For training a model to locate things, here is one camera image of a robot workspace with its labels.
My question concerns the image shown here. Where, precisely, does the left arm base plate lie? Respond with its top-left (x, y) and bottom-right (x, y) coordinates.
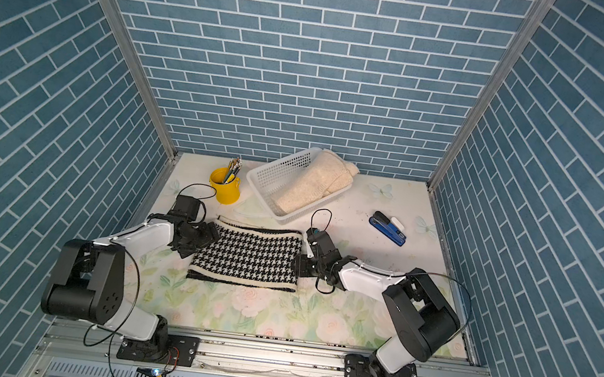
top-left (117, 334), bottom-right (200, 368)

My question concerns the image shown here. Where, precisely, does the small white box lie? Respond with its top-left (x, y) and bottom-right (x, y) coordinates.
top-left (390, 217), bottom-right (406, 232)

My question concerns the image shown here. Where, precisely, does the floral table mat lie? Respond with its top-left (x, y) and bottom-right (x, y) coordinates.
top-left (124, 155), bottom-right (458, 349)

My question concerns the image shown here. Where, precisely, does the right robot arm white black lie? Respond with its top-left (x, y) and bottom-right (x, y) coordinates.
top-left (292, 227), bottom-right (464, 377)

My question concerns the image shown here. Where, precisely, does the aluminium front rail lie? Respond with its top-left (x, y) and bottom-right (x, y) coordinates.
top-left (36, 319), bottom-right (491, 377)

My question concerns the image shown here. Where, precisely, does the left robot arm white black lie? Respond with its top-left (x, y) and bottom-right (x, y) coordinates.
top-left (40, 194), bottom-right (220, 353)

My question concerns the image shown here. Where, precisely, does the black white patterned cloth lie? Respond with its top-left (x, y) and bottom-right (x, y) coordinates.
top-left (187, 220), bottom-right (303, 293)

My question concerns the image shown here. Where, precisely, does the beige knitted scarf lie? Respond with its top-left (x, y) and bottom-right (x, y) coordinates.
top-left (272, 149), bottom-right (360, 214)

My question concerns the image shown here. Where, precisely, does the yellow cup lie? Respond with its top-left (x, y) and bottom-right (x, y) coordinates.
top-left (209, 167), bottom-right (241, 205)

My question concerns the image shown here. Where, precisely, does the white plastic mesh basket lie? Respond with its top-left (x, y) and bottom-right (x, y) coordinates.
top-left (246, 148), bottom-right (353, 224)

